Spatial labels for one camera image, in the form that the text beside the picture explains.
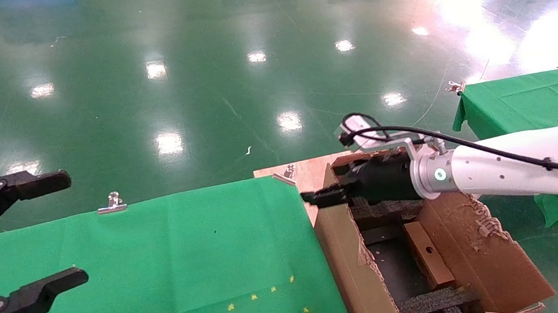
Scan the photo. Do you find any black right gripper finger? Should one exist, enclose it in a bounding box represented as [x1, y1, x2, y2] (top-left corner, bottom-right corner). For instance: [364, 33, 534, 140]
[301, 183, 354, 209]

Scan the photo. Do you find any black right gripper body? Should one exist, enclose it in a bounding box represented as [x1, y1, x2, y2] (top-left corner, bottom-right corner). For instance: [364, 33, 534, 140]
[345, 149, 423, 207]

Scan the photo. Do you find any small cardboard box with hole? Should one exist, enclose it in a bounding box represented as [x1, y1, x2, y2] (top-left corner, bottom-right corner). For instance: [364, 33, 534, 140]
[403, 218, 457, 291]

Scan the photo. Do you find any large open cardboard carton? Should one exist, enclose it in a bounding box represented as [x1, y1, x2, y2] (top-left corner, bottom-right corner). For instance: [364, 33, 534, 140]
[308, 138, 558, 313]

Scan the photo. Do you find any black foam block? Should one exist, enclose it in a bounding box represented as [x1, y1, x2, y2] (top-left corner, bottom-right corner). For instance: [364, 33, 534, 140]
[351, 198, 424, 233]
[396, 284, 482, 313]

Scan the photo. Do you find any large green tablecloth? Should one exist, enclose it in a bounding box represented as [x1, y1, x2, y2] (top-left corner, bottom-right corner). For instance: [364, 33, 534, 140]
[0, 171, 352, 313]

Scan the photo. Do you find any green tablecloth with fold lines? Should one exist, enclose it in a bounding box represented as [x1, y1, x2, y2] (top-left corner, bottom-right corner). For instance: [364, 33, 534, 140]
[449, 66, 558, 235]

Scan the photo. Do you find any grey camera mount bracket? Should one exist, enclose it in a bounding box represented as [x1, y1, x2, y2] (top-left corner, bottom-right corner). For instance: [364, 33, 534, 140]
[356, 133, 449, 166]

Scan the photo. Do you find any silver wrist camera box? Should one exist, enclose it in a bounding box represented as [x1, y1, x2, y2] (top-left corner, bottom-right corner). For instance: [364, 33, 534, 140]
[338, 112, 382, 150]

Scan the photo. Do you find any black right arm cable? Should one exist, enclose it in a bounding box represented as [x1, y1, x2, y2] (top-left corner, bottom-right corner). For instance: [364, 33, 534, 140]
[342, 99, 558, 194]

